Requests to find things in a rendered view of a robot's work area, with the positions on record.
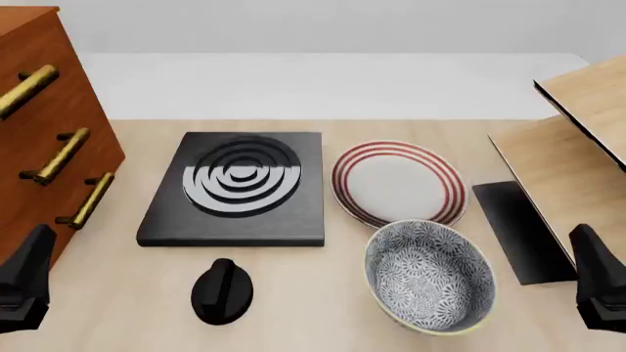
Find round black stove knob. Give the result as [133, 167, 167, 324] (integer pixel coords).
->
[190, 257, 255, 327]

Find patterned blue-white bowl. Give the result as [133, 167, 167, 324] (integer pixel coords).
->
[363, 218, 498, 337]

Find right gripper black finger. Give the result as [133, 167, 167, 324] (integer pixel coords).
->
[568, 223, 626, 300]

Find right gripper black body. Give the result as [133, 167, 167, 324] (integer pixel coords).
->
[576, 291, 626, 331]

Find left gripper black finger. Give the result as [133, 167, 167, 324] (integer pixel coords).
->
[0, 223, 58, 300]

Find flat black stove plate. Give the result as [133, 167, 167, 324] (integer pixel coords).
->
[136, 131, 328, 249]

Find long brass drawer handle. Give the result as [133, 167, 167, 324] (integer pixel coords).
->
[0, 65, 61, 122]

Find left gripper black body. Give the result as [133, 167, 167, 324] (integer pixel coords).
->
[0, 288, 51, 335]

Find wooden cabinet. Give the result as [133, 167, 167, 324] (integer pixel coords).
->
[0, 6, 127, 271]

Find white plate with red rings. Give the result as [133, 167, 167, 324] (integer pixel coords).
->
[331, 140, 470, 230]

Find pale wooden rack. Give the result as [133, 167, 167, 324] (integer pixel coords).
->
[471, 53, 626, 287]

